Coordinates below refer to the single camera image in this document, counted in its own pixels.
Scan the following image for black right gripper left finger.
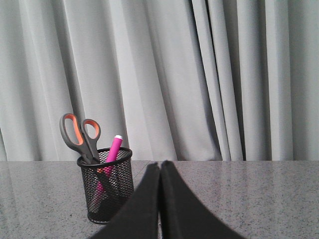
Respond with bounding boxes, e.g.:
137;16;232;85
92;163;160;239

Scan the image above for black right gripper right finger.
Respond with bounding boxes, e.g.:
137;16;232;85
160;161;243;239

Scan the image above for pink highlighter pen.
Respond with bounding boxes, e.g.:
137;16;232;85
95;135;123;204

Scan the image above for grey orange scissors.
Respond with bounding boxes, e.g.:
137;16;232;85
59;113;117;199

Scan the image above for black mesh pen holder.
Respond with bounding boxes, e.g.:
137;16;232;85
77;147;134;224

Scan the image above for grey curtain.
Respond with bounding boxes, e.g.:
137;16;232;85
0;0;319;161

